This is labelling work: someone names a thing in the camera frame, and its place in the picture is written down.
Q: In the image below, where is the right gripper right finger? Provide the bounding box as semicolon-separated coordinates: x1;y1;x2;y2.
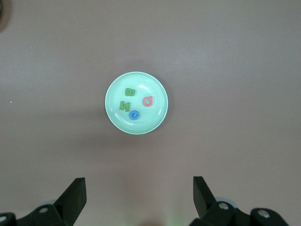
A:
188;176;289;226

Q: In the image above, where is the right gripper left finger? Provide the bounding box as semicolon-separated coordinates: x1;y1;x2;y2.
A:
0;177;87;226

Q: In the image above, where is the blue letter G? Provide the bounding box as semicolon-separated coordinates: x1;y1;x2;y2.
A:
128;110;141;121

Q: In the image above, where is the green letter N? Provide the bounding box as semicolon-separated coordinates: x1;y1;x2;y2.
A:
119;101;132;113

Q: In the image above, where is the pink letter Q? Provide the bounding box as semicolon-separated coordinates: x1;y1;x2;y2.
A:
142;96;155;108

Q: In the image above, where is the light green round plate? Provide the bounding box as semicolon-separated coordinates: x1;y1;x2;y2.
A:
104;71;169;135

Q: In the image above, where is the brown table cover sheet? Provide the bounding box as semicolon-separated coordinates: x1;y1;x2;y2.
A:
0;0;301;226

